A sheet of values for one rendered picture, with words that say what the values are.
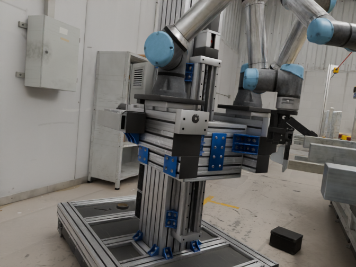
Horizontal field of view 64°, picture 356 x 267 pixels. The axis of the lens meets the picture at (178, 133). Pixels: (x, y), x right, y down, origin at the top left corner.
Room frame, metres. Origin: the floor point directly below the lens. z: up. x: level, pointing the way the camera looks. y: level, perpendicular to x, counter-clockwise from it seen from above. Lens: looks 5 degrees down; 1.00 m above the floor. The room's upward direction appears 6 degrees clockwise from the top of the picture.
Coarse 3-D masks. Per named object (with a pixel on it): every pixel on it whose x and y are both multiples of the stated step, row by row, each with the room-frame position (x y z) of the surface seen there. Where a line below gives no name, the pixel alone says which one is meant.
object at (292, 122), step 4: (288, 120) 0.96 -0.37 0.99; (292, 120) 0.96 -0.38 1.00; (296, 120) 0.95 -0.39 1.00; (292, 124) 0.96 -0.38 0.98; (296, 124) 0.95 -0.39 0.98; (300, 124) 0.95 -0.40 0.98; (296, 128) 0.95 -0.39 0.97; (300, 128) 0.95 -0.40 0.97; (304, 128) 0.94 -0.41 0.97; (300, 132) 0.95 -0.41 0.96; (304, 132) 0.94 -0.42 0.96; (308, 132) 0.94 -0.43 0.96; (312, 132) 0.94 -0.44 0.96; (316, 136) 0.93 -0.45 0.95
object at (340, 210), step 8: (336, 208) 2.87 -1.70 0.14; (344, 208) 2.66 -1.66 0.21; (336, 216) 2.94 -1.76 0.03; (344, 216) 2.55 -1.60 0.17; (344, 224) 2.42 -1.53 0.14; (352, 224) 2.23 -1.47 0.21; (344, 232) 2.48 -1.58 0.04; (352, 232) 2.18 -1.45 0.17; (352, 240) 2.09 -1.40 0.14; (352, 248) 2.15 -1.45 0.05
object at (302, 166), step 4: (292, 160) 0.96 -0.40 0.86; (296, 160) 0.97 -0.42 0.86; (288, 164) 0.96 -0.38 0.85; (292, 164) 0.95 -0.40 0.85; (296, 164) 0.95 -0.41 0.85; (300, 164) 0.94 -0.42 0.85; (304, 164) 0.94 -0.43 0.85; (308, 164) 0.94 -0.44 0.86; (312, 164) 0.93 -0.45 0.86; (316, 164) 0.93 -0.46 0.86; (320, 164) 0.93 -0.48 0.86; (324, 164) 0.94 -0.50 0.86; (288, 168) 0.96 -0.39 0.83; (292, 168) 0.95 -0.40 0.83; (296, 168) 0.95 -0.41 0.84; (300, 168) 0.94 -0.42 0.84; (304, 168) 0.94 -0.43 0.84; (308, 168) 0.93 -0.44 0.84; (312, 168) 0.93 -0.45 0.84; (316, 168) 0.93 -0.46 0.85; (320, 168) 0.92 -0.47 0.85; (312, 172) 0.93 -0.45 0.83; (316, 172) 0.93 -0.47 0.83; (320, 172) 0.92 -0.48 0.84
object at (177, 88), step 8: (160, 72) 1.19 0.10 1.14; (168, 72) 1.17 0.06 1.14; (160, 80) 1.18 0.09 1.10; (168, 80) 1.17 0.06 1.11; (176, 80) 1.17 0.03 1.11; (160, 88) 1.16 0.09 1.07; (168, 88) 1.16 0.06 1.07; (176, 88) 1.16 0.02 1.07; (184, 88) 1.20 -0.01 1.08; (176, 96) 1.16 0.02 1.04; (184, 96) 1.19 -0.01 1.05
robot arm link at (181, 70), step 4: (184, 52) 1.19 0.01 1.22; (184, 56) 1.19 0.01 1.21; (184, 60) 1.19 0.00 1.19; (180, 64) 1.16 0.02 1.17; (184, 64) 1.20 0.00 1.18; (160, 68) 1.19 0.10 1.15; (176, 68) 1.17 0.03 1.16; (180, 68) 1.18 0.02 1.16; (184, 68) 1.21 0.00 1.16; (172, 72) 1.17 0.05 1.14; (176, 72) 1.17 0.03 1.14; (180, 72) 1.18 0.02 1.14; (184, 72) 1.21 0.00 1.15
